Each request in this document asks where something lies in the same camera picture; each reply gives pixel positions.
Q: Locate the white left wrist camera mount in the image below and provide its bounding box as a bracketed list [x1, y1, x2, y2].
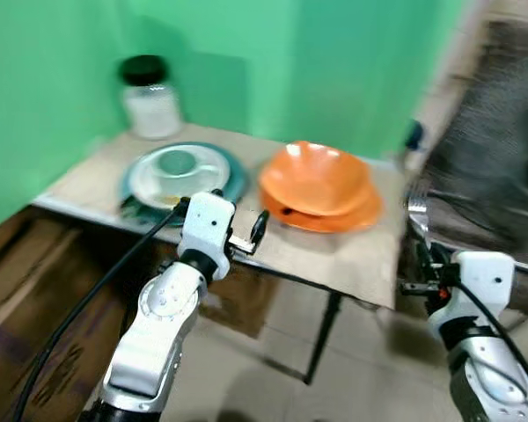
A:
[177, 191, 239, 281]

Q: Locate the glass jar with black lid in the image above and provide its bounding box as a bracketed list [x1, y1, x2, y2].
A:
[118, 55, 185, 142]

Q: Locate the silver metal fork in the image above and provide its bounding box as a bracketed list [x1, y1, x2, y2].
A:
[407, 188, 433, 244]

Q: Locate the orange plate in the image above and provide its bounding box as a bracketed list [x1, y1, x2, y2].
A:
[264, 188, 385, 235]

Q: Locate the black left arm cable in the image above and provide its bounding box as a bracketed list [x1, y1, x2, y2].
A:
[11, 199, 193, 422]

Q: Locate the clear glass bowl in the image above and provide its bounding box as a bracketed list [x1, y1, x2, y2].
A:
[128, 144, 232, 209]

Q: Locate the black table leg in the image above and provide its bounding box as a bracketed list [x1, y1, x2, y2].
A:
[303, 290, 345, 386]

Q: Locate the beige table mat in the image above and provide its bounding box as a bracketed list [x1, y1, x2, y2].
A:
[33, 128, 409, 310]

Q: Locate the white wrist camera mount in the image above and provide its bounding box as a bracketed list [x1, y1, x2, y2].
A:
[177, 191, 239, 281]
[451, 251, 515, 323]

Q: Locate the dark blue round object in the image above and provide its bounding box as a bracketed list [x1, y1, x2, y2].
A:
[404, 120, 425, 152]

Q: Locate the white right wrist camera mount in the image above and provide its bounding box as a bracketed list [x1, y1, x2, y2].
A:
[451, 251, 515, 323]

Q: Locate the orange bowl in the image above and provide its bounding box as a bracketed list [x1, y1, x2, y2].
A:
[258, 141, 371, 218]

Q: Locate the green backdrop screen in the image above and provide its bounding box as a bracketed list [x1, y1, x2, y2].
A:
[0, 0, 470, 231]

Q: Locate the teal plate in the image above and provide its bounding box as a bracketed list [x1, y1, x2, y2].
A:
[119, 142, 250, 217]

